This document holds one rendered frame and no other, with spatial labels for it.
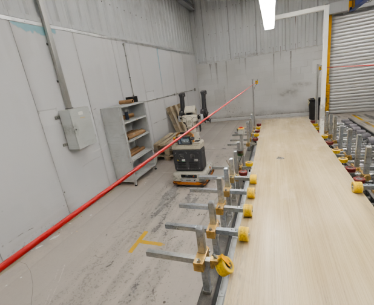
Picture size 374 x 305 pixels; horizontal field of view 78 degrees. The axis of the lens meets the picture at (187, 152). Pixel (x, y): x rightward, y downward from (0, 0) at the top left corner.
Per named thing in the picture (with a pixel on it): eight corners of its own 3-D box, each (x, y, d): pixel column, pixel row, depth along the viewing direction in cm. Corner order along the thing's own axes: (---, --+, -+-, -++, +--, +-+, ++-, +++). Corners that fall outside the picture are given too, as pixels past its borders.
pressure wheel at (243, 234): (240, 229, 139) (239, 242, 134) (238, 223, 133) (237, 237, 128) (250, 230, 137) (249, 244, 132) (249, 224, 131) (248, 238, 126)
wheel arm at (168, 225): (164, 229, 149) (164, 224, 148) (167, 225, 152) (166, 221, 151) (244, 237, 131) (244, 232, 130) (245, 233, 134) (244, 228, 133)
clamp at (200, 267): (192, 270, 114) (191, 262, 112) (200, 252, 126) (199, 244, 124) (204, 273, 112) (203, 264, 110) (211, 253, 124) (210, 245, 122)
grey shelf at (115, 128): (117, 185, 468) (99, 108, 423) (140, 168, 548) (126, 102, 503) (136, 186, 452) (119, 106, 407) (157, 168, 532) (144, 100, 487)
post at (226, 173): (227, 221, 194) (223, 167, 180) (229, 218, 197) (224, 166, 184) (232, 221, 193) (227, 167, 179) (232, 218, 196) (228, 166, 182)
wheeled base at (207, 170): (206, 186, 401) (204, 173, 394) (172, 185, 425) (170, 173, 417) (215, 172, 461) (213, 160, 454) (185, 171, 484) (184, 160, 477)
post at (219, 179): (221, 236, 171) (216, 177, 157) (223, 233, 174) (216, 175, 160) (226, 237, 170) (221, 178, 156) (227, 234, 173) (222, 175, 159)
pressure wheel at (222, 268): (224, 280, 110) (213, 268, 110) (227, 267, 118) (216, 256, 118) (234, 275, 107) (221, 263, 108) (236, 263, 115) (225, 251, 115)
